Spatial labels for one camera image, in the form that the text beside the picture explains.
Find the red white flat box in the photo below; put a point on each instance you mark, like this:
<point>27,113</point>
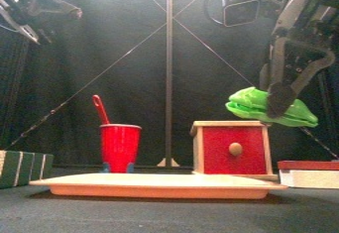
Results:
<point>309,174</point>

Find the cream rectangular plate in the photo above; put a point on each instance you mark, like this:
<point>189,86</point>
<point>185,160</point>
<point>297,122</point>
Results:
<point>157,184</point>

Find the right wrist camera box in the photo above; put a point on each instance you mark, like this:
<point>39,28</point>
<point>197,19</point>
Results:
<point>241,10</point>

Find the wooden box with red drawer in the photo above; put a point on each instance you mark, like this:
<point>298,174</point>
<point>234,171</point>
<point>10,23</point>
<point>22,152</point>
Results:
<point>234,149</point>

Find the red plastic cup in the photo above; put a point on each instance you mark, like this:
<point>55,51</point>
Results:
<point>119,148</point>

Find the vertical metal frame pole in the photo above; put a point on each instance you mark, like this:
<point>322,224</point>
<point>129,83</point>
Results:
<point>169,75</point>

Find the green white striped box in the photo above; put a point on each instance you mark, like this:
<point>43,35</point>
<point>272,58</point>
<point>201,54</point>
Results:
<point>22,168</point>

